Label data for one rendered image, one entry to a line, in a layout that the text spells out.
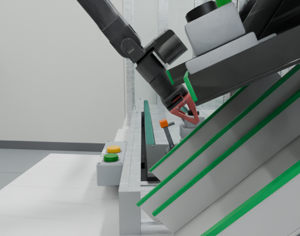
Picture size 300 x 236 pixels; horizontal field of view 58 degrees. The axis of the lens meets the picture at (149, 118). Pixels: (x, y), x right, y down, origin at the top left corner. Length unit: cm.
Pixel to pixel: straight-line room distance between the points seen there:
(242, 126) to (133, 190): 29
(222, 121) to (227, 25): 26
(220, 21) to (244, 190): 19
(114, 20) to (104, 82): 300
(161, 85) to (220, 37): 42
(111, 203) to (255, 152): 47
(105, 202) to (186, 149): 32
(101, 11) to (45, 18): 327
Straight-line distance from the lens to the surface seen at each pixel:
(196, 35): 25
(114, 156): 74
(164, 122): 69
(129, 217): 61
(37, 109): 402
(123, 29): 64
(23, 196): 85
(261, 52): 21
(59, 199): 79
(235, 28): 25
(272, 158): 36
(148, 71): 65
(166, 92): 66
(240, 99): 49
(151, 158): 72
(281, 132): 36
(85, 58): 368
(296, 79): 37
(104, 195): 78
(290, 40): 22
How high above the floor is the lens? 122
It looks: 12 degrees down
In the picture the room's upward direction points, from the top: straight up
